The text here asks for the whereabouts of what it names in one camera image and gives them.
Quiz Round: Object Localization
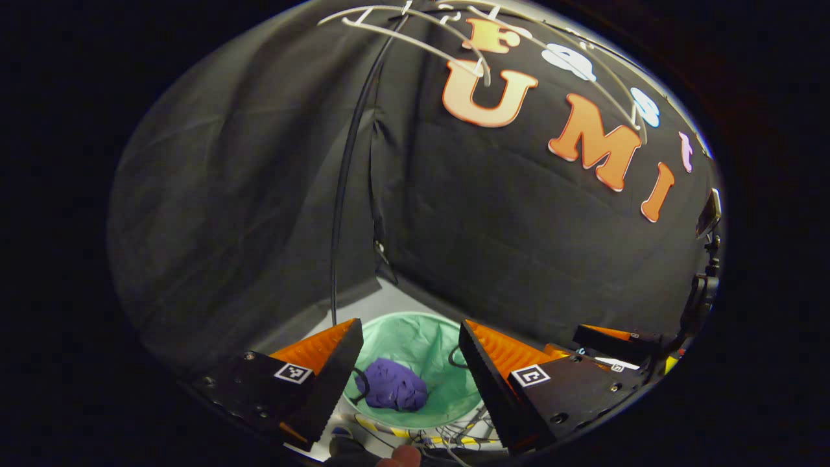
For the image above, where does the black clothes rack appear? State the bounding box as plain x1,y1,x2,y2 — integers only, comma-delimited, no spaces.
329,0,649,326

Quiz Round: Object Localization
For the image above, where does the white hanger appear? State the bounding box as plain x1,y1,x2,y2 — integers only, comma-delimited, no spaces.
447,3,649,130
318,3,493,86

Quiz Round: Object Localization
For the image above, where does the purple corduroy jacket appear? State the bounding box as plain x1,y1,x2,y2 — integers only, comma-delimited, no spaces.
355,358,429,413

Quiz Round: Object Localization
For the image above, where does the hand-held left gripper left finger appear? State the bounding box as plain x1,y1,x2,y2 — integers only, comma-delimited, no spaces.
185,318,364,453

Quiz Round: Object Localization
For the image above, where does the green laundry hamper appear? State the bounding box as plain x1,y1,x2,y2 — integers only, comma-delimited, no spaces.
342,311,484,429

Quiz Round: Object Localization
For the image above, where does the plain black backdrop cloth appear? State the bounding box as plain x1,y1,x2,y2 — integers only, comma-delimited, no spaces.
107,3,406,377

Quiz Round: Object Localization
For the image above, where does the tangle of thin floor cables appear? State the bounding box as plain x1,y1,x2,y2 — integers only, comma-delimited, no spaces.
353,405,510,458

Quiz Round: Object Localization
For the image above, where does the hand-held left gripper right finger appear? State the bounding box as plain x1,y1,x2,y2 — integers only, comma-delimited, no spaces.
457,319,649,455

